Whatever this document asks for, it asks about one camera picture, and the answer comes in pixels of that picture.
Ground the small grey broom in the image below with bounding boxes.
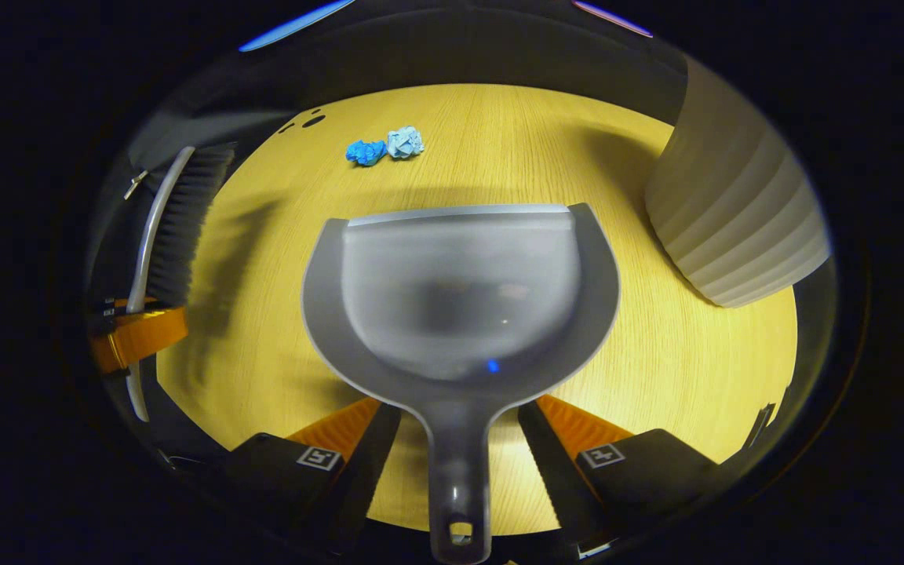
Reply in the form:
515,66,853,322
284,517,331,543
124,142,238,423

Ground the grey plastic dustpan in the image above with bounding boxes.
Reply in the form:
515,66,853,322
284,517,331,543
301,202,622,565

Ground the white ribbed garbage bin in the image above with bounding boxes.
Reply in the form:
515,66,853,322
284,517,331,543
644,55,832,308

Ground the pale blue paper ball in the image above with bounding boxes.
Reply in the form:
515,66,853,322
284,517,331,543
385,126,426,161

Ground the black desk edge bracket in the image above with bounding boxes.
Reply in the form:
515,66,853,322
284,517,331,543
745,402,777,450

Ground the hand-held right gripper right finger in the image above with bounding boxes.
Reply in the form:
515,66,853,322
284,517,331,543
516,394,726,554

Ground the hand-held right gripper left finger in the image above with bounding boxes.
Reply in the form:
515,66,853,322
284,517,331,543
221,396,404,554

